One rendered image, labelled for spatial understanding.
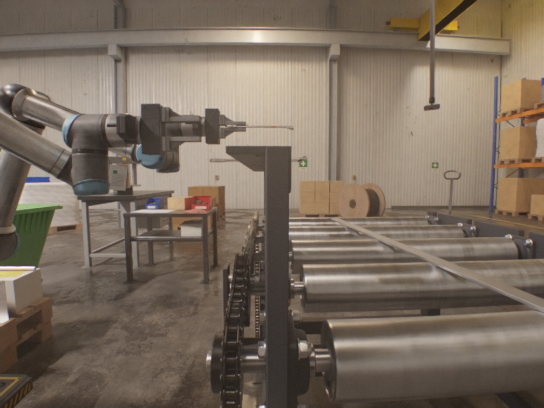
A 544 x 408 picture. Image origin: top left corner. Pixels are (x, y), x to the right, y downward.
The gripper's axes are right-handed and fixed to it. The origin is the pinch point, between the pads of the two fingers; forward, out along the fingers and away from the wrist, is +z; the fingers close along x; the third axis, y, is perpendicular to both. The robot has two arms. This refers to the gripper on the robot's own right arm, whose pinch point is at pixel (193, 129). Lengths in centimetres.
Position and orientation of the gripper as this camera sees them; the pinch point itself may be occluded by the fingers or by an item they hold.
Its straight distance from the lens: 85.3
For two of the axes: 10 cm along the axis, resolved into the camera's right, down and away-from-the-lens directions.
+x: 0.0, 10.0, 0.9
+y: -0.3, -0.9, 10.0
